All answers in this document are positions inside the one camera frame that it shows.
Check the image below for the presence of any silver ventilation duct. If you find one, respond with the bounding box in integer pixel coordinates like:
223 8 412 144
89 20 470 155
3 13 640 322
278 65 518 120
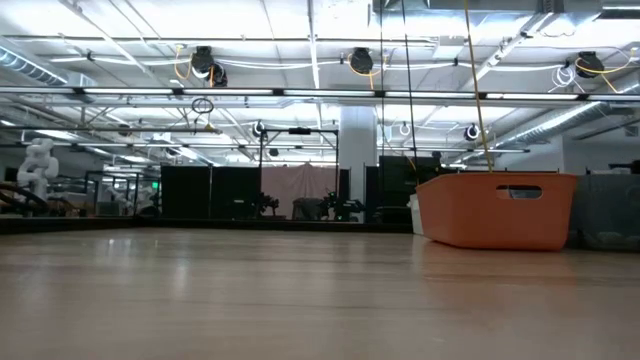
0 44 69 86
492 82 640 149

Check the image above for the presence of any black equipment cabinet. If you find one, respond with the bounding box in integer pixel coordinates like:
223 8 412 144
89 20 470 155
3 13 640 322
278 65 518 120
364 154 459 225

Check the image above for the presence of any white building column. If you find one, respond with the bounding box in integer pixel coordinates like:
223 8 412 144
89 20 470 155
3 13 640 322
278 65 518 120
339 104 379 206

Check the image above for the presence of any black ceiling cable reel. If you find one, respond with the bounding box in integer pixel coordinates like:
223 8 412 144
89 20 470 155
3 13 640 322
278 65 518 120
189 44 230 89
574 49 606 79
348 46 375 76

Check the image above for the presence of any dark grey plastic bin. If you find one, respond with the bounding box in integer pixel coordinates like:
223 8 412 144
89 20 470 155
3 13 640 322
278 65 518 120
566 173 640 252

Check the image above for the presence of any yellow cable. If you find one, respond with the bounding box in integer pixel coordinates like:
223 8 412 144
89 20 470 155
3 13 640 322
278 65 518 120
462 0 496 174

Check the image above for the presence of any black background rig frame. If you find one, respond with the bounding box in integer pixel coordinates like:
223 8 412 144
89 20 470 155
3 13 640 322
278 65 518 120
257 126 341 221

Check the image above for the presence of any ceiling light strip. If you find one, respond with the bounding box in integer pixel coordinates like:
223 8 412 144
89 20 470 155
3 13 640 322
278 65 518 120
0 86 640 102

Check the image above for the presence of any black partition panel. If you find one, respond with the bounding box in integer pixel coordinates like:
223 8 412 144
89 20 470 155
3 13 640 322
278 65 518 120
159 164 262 221

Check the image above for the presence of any white plastic bin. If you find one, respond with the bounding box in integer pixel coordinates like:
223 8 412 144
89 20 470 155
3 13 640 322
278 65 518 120
408 193 425 236

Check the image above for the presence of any white robot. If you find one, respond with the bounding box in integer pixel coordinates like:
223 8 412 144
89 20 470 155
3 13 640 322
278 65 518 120
16 137 60 201

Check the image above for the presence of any thin black hanging cable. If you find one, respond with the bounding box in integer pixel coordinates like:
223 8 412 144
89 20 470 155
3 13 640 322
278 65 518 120
379 0 387 156

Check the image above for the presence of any orange plastic bin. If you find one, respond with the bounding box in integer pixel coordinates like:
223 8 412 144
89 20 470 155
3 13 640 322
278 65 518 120
415 171 579 252

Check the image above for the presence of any pink backdrop curtain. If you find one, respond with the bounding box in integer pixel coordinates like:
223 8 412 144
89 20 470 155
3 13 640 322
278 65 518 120
260 162 339 221

